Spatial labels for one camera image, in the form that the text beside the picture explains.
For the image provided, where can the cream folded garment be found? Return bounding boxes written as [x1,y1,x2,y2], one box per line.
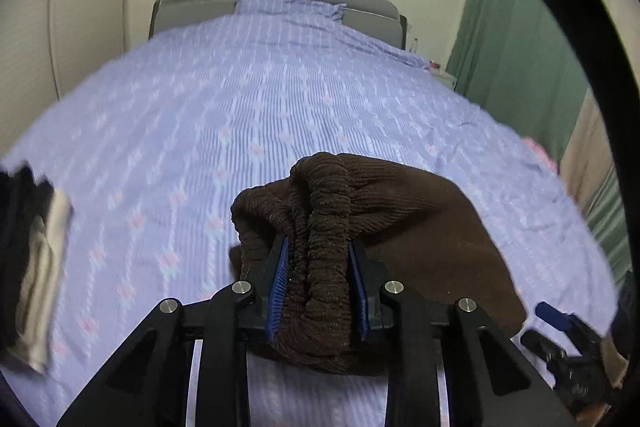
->
[9,188,73,374]

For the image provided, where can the black folded garment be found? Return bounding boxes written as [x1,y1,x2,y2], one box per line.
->
[1,165,54,352]

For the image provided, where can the purple floral pillow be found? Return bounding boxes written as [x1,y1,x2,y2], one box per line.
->
[234,0,346,22]

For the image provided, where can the white bedside table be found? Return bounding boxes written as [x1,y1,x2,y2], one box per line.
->
[428,62,457,91]

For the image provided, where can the beige curtain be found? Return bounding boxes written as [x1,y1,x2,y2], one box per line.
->
[560,88,613,212]

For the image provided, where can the brown corduroy pants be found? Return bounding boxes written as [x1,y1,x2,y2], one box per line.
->
[229,152,526,376]

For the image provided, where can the pink crumpled cloth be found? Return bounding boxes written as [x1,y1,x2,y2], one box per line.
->
[522,136,558,172]

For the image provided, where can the green curtain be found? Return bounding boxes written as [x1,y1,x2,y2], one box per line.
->
[447,0,631,282]

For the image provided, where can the purple floral bed sheet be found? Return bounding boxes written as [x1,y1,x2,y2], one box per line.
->
[1,13,617,426]

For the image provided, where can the white louvered wardrobe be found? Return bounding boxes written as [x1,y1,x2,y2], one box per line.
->
[1,0,130,150]

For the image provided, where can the grey padded headboard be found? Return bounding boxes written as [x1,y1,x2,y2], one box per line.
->
[149,0,407,50]

